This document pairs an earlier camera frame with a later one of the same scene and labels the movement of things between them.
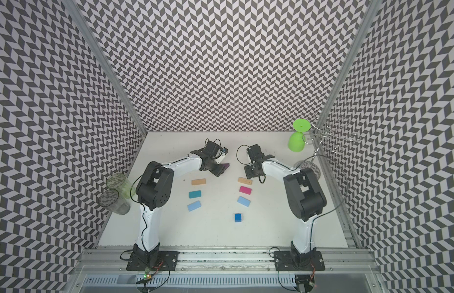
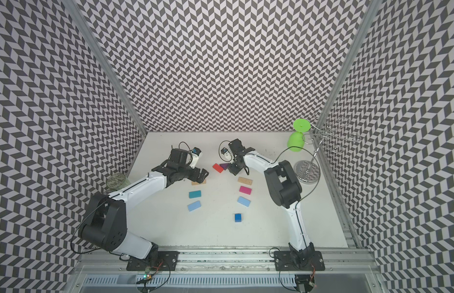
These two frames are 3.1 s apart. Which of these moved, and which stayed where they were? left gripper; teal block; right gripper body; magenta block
Moved: left gripper; right gripper body
Stayed: magenta block; teal block
